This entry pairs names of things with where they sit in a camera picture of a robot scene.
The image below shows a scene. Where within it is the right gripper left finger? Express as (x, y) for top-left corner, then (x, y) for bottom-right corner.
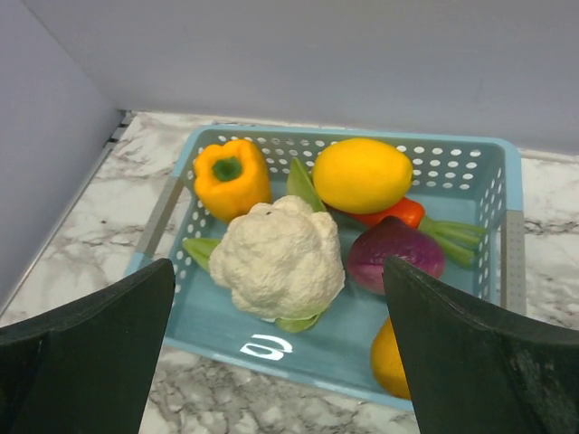
(1, 259), (175, 433)

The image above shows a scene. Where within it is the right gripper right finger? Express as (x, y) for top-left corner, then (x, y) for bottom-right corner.
(383, 257), (578, 434)

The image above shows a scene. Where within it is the small orange fruit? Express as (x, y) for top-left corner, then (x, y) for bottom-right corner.
(370, 317), (411, 400)

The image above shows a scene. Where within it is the orange carrot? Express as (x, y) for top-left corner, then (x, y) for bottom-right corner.
(346, 197), (485, 269)

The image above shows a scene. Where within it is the purple onion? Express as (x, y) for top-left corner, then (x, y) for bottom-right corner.
(346, 216), (446, 295)

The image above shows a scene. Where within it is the blue plastic basket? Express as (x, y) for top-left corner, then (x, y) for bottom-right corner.
(128, 125), (527, 410)

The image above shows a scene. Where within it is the white cauliflower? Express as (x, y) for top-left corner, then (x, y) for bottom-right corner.
(182, 158), (346, 333)

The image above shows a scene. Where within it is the yellow lemon back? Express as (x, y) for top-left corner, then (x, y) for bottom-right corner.
(312, 137), (413, 214)

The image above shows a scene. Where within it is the yellow bell pepper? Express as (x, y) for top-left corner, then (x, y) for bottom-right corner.
(193, 139), (271, 223)

